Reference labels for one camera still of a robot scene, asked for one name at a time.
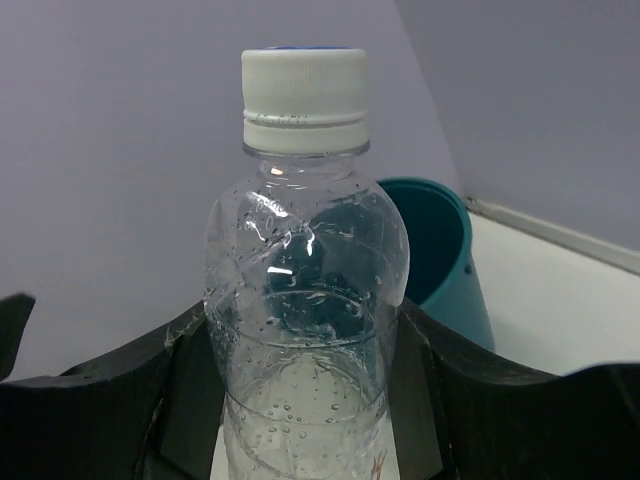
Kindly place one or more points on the clear white cap bottle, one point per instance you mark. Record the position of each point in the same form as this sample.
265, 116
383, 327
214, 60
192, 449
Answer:
306, 266

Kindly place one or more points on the teal plastic bin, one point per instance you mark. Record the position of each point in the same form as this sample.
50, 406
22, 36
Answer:
443, 280

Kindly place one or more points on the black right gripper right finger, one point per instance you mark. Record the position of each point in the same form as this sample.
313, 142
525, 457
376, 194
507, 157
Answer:
460, 411

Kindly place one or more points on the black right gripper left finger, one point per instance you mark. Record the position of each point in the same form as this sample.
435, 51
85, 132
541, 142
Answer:
150, 409

